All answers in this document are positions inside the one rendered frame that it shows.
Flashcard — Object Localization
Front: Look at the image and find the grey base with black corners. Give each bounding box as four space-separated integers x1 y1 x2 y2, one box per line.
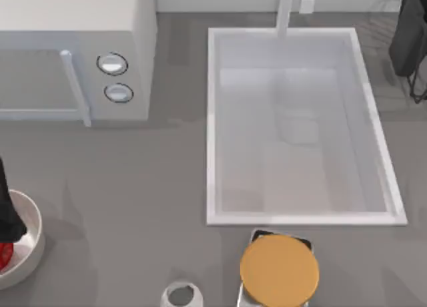
237 228 316 307

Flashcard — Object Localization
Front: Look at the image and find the orange round disc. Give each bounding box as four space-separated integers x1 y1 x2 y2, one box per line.
239 234 320 305

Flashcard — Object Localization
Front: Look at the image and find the small round microwave knob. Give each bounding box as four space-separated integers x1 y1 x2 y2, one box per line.
103 82 135 104

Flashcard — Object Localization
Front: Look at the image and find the microwave oven door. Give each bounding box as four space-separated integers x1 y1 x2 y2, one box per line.
0 48 91 122

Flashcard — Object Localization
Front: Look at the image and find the red round fruit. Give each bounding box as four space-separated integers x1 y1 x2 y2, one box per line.
0 242 15 275

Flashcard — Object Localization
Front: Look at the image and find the large round microwave knob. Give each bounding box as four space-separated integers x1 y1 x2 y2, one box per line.
95 51 129 77

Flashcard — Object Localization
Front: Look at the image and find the grey white cup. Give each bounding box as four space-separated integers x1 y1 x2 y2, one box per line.
160 280 203 307

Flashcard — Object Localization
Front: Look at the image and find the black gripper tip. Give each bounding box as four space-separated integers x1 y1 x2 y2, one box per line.
0 156 28 245

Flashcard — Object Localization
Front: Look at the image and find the white bowl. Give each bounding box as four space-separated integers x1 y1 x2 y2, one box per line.
0 188 46 291

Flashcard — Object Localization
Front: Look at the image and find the pale blue microwave door handle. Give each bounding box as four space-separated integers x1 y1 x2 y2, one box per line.
59 49 92 127

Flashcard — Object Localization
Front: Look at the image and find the white sink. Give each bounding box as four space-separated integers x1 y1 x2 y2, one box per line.
205 27 409 227

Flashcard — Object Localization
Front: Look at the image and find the tall white tap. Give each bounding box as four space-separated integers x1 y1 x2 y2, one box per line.
275 0 295 38

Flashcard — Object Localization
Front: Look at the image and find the pale microwave oven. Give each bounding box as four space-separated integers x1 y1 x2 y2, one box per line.
0 0 158 128

